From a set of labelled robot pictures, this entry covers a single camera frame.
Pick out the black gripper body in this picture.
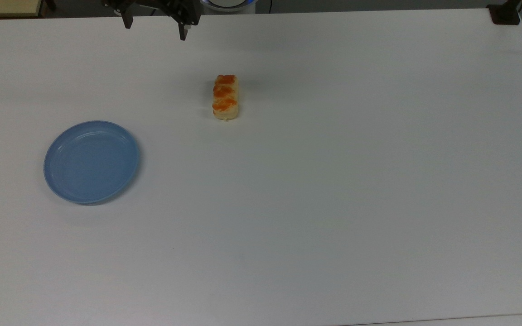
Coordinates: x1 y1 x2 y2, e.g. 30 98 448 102
101 0 201 27

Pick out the bread with orange topping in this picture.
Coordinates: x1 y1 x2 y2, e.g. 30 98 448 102
212 74 240 121

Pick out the blue round plate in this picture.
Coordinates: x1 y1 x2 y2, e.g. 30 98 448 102
43 120 141 205

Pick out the light wooden furniture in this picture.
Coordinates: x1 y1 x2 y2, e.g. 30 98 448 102
0 0 45 19

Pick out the black table clamp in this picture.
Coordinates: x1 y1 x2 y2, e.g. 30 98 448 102
487 0 522 26

